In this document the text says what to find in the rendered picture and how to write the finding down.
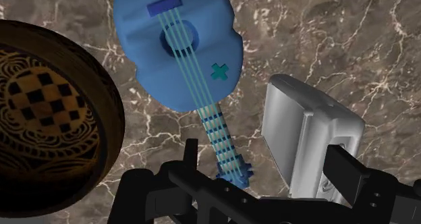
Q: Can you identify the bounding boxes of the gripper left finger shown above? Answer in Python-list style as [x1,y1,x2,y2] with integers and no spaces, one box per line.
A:
[107,138,260,224]

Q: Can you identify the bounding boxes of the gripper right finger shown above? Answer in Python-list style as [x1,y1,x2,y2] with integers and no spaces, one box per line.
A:
[322,144,421,224]

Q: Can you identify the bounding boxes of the silver grey box device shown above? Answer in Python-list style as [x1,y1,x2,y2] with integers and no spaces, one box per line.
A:
[260,73,366,206]

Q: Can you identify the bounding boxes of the blue toy guitar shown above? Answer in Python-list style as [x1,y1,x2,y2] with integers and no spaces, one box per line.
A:
[113,0,255,190]

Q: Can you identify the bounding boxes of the brown patterned bowl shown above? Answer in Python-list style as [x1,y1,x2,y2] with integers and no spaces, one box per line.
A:
[0,19,126,219]

